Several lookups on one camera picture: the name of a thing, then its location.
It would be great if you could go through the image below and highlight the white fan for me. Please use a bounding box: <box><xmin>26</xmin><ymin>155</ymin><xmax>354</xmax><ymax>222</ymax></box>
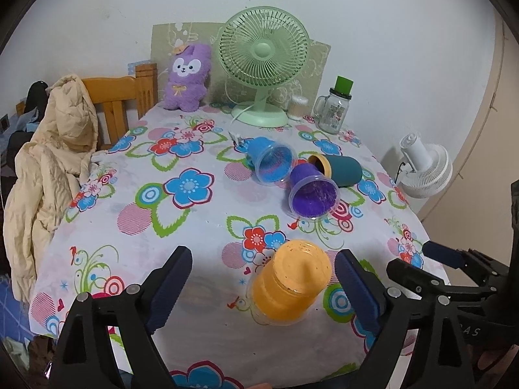
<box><xmin>395</xmin><ymin>133</ymin><xmax>453</xmax><ymax>199</ymax></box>

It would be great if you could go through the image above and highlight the purple plastic cup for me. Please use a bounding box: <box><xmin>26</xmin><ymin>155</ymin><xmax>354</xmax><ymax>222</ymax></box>
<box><xmin>289</xmin><ymin>164</ymin><xmax>340</xmax><ymax>220</ymax></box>

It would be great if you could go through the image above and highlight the dark cloth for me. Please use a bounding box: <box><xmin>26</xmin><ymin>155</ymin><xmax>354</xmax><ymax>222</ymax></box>
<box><xmin>23</xmin><ymin>82</ymin><xmax>50</xmax><ymax>115</ymax></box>

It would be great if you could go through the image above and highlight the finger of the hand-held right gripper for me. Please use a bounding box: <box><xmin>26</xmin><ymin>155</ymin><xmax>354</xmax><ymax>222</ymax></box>
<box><xmin>422</xmin><ymin>241</ymin><xmax>511</xmax><ymax>282</ymax></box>
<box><xmin>386</xmin><ymin>258</ymin><xmax>457</xmax><ymax>297</ymax></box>

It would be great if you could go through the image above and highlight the purple plush toy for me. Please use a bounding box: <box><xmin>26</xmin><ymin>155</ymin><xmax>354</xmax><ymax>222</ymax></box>
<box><xmin>163</xmin><ymin>43</ymin><xmax>212</xmax><ymax>112</ymax></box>

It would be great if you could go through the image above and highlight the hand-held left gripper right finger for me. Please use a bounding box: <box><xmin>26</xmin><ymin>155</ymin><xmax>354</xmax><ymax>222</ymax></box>
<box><xmin>334</xmin><ymin>249</ymin><xmax>476</xmax><ymax>389</ymax></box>

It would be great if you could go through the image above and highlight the cotton swab container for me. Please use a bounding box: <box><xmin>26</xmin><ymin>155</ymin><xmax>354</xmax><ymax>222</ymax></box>
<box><xmin>287</xmin><ymin>95</ymin><xmax>309</xmax><ymax>122</ymax></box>

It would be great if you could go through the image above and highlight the wooden chair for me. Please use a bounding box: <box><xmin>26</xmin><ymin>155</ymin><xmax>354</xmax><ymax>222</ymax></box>
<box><xmin>16</xmin><ymin>63</ymin><xmax>159</xmax><ymax>151</ymax></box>

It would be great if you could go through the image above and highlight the beige padded jacket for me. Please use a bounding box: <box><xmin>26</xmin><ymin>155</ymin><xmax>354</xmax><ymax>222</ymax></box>
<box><xmin>2</xmin><ymin>75</ymin><xmax>100</xmax><ymax>303</ymax></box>

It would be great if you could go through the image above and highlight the floral tablecloth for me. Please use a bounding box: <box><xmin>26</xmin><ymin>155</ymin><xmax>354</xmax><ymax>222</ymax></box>
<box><xmin>30</xmin><ymin>103</ymin><xmax>452</xmax><ymax>389</ymax></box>

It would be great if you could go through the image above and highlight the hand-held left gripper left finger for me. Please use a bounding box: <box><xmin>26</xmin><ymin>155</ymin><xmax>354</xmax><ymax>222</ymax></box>
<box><xmin>49</xmin><ymin>245</ymin><xmax>194</xmax><ymax>389</ymax></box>

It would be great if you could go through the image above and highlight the green desk fan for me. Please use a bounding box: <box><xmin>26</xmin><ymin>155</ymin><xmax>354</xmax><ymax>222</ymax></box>
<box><xmin>218</xmin><ymin>6</ymin><xmax>313</xmax><ymax>127</ymax></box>

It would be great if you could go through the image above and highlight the blue plastic cup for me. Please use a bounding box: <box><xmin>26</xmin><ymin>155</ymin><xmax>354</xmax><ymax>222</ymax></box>
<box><xmin>247</xmin><ymin>138</ymin><xmax>295</xmax><ymax>186</ymax></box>

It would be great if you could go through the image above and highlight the teal cup with yellow rim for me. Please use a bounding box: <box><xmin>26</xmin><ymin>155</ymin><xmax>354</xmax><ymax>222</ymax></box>
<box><xmin>307</xmin><ymin>153</ymin><xmax>363</xmax><ymax>188</ymax></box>

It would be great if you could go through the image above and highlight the blue blanket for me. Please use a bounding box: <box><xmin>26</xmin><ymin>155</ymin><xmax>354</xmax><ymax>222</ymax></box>
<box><xmin>0</xmin><ymin>281</ymin><xmax>38</xmax><ymax>343</ymax></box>

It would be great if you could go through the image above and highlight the orange plastic cup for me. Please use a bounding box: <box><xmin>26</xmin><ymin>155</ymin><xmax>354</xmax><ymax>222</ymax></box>
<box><xmin>247</xmin><ymin>240</ymin><xmax>334</xmax><ymax>327</ymax></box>

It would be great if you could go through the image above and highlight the beige door panel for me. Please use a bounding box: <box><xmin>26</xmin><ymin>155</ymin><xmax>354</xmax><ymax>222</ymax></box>
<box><xmin>419</xmin><ymin>8</ymin><xmax>519</xmax><ymax>260</ymax></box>

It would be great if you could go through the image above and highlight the glass jar mug green lid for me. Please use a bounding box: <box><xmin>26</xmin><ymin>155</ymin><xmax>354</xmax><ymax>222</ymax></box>
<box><xmin>313</xmin><ymin>75</ymin><xmax>354</xmax><ymax>135</ymax></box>

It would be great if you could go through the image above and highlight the white fan cable with plug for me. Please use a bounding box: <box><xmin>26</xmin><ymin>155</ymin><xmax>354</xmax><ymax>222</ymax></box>
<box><xmin>228</xmin><ymin>103</ymin><xmax>255</xmax><ymax>147</ymax></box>

